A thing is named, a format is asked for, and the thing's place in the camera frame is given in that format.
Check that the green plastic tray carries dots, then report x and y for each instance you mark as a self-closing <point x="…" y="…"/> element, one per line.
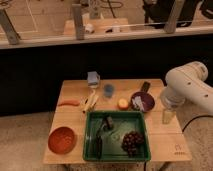
<point x="124" y="122"/>

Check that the purple bowl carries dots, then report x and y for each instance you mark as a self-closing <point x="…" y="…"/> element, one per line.
<point x="147" y="99"/>

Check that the orange carrot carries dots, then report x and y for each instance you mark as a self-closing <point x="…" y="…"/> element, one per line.
<point x="69" y="102"/>

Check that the yellow red apple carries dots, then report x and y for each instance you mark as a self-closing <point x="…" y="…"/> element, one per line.
<point x="123" y="104"/>

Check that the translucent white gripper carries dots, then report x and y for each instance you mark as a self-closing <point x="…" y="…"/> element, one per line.
<point x="168" y="115"/>

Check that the dark purple grape bunch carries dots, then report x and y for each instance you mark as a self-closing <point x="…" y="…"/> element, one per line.
<point x="131" y="142"/>

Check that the orange plastic bowl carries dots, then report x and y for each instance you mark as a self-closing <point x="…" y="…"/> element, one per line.
<point x="62" y="140"/>

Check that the white crumpled item in bowl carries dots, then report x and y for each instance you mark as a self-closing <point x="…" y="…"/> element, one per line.
<point x="138" y="102"/>

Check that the peeled banana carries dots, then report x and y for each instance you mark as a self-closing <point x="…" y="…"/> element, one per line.
<point x="91" y="101"/>

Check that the blue white sponge block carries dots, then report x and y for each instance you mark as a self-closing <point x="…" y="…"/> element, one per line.
<point x="93" y="79"/>

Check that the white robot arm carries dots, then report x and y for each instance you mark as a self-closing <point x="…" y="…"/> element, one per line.
<point x="186" y="82"/>

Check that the black tool in tray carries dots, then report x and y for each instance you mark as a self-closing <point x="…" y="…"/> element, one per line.
<point x="106" y="125"/>

